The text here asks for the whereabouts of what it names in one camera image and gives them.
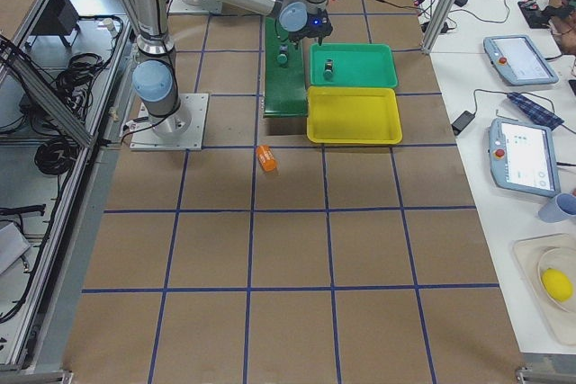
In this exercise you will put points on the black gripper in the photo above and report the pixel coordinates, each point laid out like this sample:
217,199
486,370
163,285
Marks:
307,31

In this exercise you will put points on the green push button switch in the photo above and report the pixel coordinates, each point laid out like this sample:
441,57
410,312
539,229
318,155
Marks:
328,70

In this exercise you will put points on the orange cylinder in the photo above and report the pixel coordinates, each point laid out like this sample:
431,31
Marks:
266,158

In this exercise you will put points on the green plastic tray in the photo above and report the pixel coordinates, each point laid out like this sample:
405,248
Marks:
355,65

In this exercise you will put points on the green conveyor belt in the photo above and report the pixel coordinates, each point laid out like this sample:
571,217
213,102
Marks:
285,89

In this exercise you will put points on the yellow plastic tray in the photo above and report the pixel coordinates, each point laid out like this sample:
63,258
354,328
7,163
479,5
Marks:
353,115

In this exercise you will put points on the black power adapter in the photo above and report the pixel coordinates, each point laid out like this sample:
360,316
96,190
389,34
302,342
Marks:
461,122

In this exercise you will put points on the blue teach pendant far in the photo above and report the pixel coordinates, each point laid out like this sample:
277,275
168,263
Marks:
518,61

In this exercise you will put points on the blue teach pendant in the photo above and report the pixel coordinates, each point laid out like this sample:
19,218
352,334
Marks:
522,157
518,61

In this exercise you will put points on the blue plaid cloth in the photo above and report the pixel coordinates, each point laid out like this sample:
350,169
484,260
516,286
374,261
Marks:
537,113

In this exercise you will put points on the blue teach pendant near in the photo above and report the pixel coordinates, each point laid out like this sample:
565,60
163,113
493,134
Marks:
522,157

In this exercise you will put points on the light blue mug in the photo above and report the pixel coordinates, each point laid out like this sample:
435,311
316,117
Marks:
559,208

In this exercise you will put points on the white bowl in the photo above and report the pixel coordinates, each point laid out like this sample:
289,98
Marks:
563,259

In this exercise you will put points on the yellow lemon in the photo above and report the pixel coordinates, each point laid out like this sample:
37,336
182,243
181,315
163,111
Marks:
557,284

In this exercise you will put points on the beige tray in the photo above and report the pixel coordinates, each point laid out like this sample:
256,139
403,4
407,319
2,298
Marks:
527,252

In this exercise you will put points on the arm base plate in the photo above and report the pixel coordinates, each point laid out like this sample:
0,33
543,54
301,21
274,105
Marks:
197,7
183,130

